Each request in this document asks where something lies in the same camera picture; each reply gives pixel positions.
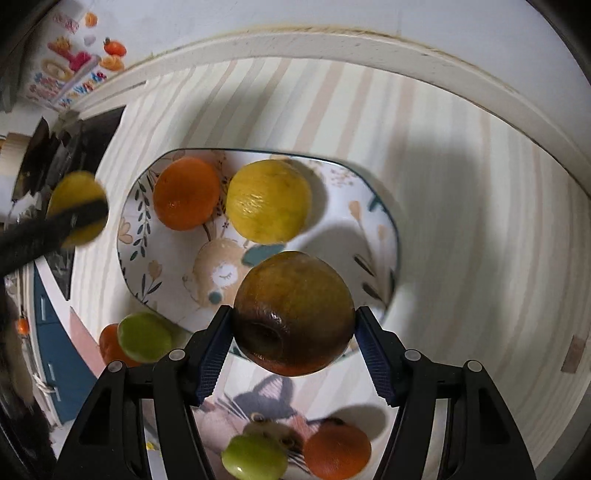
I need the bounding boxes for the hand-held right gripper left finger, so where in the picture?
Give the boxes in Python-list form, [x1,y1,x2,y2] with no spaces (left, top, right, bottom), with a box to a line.
[53,305,234,480]

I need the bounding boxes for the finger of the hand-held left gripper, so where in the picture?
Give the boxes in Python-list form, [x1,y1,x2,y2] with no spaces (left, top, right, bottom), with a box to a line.
[0,198,109,278]

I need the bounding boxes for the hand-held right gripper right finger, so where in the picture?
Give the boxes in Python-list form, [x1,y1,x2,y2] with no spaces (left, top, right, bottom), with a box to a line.
[353,305,539,480]

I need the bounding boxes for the small yellow fruit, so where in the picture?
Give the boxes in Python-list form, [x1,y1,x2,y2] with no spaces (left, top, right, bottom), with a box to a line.
[47,171,109,247]

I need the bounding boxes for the rabbit print plate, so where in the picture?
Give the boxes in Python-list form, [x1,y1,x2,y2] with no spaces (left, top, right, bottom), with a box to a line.
[116,148,400,358]

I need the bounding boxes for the brown apple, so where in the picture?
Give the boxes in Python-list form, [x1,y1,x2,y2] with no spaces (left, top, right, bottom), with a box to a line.
[232,250,356,377]

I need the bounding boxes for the orange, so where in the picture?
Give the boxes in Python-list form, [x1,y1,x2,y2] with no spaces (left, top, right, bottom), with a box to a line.
[99,323,139,367]
[303,422,372,480]
[153,157,222,232]

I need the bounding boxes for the large yellow fruit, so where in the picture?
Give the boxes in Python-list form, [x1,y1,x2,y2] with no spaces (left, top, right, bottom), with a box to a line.
[226,159,312,245]

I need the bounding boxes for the green fruit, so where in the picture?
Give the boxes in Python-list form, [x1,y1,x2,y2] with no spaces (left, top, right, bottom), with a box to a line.
[117,312,174,363]
[221,434,288,480]

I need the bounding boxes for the blue cabinet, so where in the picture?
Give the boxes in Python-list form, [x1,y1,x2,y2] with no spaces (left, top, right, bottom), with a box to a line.
[32,263,99,425]

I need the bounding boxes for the dark flat object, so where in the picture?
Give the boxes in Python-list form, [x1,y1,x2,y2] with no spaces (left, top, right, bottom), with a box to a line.
[13,105,127,199]

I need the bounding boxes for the striped printed tablecloth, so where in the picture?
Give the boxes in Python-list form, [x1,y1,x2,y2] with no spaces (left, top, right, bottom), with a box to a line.
[69,58,591,480]

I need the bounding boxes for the colourful printed box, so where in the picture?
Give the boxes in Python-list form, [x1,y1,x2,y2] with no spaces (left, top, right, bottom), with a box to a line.
[25,11,127,112]

